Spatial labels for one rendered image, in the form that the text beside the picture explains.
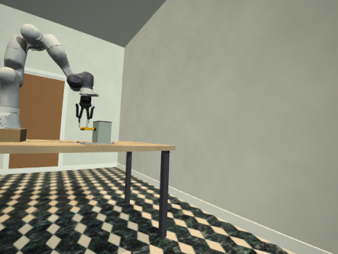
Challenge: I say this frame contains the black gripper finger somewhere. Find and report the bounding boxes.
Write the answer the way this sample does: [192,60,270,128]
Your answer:
[86,104,94,128]
[75,103,85,128]

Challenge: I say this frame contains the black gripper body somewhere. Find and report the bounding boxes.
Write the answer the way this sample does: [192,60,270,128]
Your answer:
[79,96,92,109]

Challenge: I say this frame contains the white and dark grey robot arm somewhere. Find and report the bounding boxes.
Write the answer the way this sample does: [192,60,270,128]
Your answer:
[0,24,99,128]

